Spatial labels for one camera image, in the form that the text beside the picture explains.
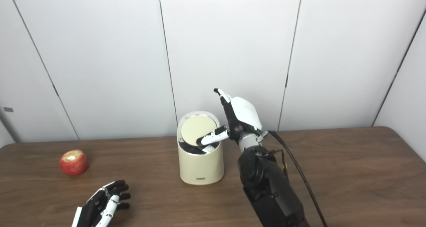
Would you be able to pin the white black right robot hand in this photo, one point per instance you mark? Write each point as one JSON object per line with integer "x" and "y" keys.
{"x": 244, "y": 113}

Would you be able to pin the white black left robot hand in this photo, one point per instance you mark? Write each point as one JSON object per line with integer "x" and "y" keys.
{"x": 92, "y": 210}

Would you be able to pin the round cream bin lid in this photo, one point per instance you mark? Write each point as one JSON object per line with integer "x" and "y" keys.
{"x": 196, "y": 127}

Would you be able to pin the red apple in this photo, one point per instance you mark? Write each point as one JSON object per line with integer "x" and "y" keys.
{"x": 74, "y": 163}

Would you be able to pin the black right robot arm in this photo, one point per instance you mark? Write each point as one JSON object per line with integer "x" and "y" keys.
{"x": 269, "y": 190}

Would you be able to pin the black bin liner bag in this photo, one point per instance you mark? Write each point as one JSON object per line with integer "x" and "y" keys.
{"x": 188, "y": 148}

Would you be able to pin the cream-colored bin body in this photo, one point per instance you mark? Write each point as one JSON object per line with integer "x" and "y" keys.
{"x": 201, "y": 168}

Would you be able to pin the small grey wall tag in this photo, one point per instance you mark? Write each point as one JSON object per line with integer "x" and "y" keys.
{"x": 8, "y": 109}

